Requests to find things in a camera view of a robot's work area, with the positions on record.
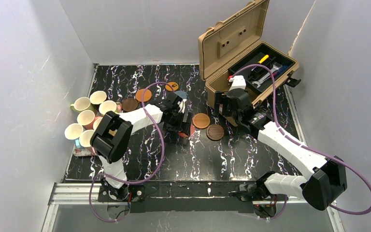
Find blue grey coaster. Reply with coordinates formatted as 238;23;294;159
175;90;187;100

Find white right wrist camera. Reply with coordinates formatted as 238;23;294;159
228;75;246;91

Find tan plastic toolbox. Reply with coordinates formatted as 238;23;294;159
198;0;301;128

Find light wooden coaster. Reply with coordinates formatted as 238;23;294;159
192;113;211;129

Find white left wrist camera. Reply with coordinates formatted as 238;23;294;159
178;99;187;114

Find floral tray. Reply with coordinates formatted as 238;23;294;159
72;102;122;158

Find red blue screwdriver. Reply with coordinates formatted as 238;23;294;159
271;64;289;80

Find black toolbox tray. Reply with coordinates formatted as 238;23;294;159
228;43;297;95

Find orange smiley coaster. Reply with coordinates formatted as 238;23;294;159
165;81;179;91

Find dark walnut coaster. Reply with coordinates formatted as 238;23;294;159
206;124;225;141

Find dark brown coaster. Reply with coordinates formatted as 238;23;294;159
121;98;139;112

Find yellow handled screwdriver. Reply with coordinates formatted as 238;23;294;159
257;55;270;66

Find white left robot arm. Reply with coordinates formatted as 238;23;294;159
90;93;193;201

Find green mug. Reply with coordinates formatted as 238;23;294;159
70;97;94;113

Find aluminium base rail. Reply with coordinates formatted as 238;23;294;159
42;181;344;232

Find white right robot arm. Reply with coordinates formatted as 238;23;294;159
214;88;347;211

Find orange wooden coaster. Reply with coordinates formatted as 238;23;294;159
135;88;152;102

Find red coaster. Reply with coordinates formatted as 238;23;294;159
177;125;196;139

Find yellow mug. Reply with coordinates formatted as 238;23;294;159
99;100;118;116

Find pink mug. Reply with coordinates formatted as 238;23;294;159
77;110;96;130

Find silver wrench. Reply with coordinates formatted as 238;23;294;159
252;63;283;88

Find blue mug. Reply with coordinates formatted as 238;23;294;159
64;123;84;149

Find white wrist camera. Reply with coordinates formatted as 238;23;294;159
178;99;187;114
228;75;246;91

